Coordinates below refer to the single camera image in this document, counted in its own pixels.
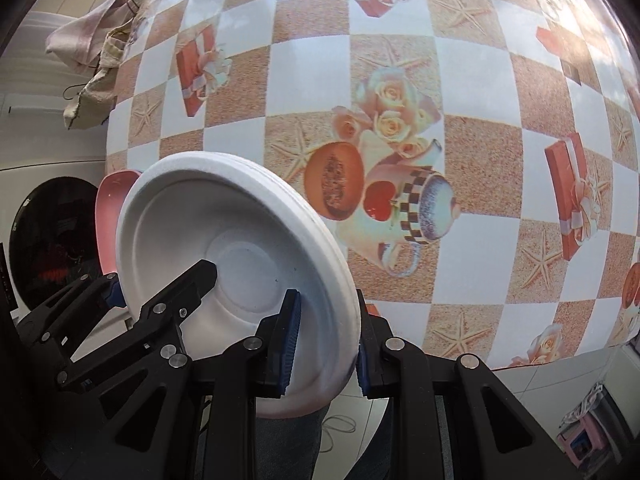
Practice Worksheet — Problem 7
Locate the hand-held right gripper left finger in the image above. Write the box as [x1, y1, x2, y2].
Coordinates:
[42, 289, 303, 480]

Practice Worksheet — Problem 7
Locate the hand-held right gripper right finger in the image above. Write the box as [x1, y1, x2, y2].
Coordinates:
[355, 290, 563, 480]

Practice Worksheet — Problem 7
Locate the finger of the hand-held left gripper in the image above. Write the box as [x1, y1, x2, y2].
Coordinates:
[56, 259, 218, 393]
[15, 274, 124, 361]

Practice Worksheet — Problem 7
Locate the white paper bowl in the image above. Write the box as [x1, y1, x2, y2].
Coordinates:
[116, 152, 361, 418]
[220, 152, 360, 411]
[235, 156, 362, 401]

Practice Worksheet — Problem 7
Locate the pink square plate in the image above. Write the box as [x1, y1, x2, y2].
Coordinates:
[95, 170, 146, 273]

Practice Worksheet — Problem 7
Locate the white washing machine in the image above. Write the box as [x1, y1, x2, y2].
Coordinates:
[0, 160, 118, 321]

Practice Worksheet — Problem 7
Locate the person's left leg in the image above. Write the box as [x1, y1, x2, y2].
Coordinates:
[252, 400, 401, 480]

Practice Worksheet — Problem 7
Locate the cream towel with dark stripe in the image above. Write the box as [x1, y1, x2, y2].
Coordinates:
[64, 25, 146, 131]

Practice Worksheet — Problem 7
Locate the pink box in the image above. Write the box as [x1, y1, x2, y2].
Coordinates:
[557, 410, 608, 466]

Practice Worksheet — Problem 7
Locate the pink towel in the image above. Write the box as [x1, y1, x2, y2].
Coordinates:
[45, 0, 146, 73]

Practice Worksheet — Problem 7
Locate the checkered patterned tablecloth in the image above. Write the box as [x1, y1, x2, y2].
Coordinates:
[102, 0, 640, 371]

